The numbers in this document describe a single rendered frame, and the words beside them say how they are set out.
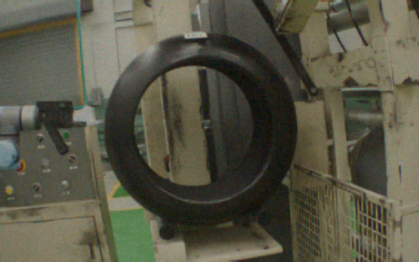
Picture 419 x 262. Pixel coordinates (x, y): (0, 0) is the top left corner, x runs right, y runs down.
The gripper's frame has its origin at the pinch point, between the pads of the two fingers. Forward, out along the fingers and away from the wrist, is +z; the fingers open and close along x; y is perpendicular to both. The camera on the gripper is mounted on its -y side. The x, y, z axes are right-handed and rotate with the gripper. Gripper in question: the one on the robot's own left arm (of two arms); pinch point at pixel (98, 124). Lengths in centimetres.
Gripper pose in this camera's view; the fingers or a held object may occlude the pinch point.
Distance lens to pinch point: 160.6
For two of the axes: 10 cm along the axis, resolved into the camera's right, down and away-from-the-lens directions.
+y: 0.0, -10.0, -0.6
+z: 9.9, -0.1, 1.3
